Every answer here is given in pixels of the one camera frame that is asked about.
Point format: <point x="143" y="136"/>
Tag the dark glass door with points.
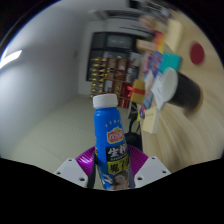
<point x="116" y="41"/>

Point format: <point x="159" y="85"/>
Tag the white paper sheet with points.
<point x="156" y="88"/>

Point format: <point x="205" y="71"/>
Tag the yellow gift box red ribbon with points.
<point x="137" y="93"/>

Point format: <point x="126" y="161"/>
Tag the black cup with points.
<point x="186" y="91"/>

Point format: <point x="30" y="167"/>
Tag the wide beige book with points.
<point x="174" y="35"/>

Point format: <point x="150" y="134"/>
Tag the blue white-capped drink bottle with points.
<point x="108" y="123"/>

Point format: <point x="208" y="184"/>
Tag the flat round red coaster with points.
<point x="197" y="53"/>

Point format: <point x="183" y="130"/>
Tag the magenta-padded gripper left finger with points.
<point x="69" y="171"/>

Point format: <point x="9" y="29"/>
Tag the small beige book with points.
<point x="150" y="120"/>

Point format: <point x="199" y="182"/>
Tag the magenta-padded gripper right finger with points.
<point x="151" y="170"/>

